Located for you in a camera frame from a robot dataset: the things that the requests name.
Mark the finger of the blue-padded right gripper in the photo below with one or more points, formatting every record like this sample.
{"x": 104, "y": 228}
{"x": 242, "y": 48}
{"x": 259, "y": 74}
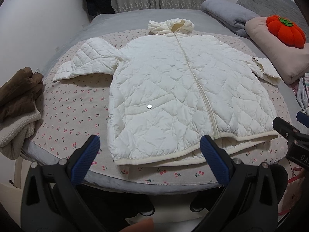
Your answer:
{"x": 284, "y": 128}
{"x": 303, "y": 119}

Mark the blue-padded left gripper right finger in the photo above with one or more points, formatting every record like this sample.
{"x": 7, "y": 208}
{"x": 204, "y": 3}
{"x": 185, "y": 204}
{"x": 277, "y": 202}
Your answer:
{"x": 219, "y": 161}

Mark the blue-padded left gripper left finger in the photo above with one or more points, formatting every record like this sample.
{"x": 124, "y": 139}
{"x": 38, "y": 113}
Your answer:
{"x": 82, "y": 158}

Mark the person's left hand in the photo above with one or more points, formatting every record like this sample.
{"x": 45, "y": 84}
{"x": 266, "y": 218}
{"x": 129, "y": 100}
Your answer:
{"x": 146, "y": 225}

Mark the brown fleece garment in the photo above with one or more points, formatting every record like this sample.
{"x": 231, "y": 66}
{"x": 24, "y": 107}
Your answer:
{"x": 18, "y": 95}

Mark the grey quilted pillow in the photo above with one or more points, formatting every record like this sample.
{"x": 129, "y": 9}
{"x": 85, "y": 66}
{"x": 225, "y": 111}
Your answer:
{"x": 283, "y": 8}

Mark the cream fleece garment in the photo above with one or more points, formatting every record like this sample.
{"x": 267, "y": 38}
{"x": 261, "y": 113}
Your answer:
{"x": 15, "y": 130}

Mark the cherry print bed sheet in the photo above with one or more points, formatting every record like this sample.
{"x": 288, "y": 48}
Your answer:
{"x": 73, "y": 110}

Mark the red pumpkin plush pillow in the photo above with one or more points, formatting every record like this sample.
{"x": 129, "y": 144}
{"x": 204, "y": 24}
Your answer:
{"x": 286, "y": 31}

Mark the white quilted hooded jacket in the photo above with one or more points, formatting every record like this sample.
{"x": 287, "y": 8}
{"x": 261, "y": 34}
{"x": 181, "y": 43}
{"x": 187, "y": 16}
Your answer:
{"x": 171, "y": 88}

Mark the pink folded quilt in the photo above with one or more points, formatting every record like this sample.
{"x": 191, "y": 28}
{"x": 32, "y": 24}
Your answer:
{"x": 290, "y": 62}

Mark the folded grey blanket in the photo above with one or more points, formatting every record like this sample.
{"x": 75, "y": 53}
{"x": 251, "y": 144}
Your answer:
{"x": 232, "y": 15}

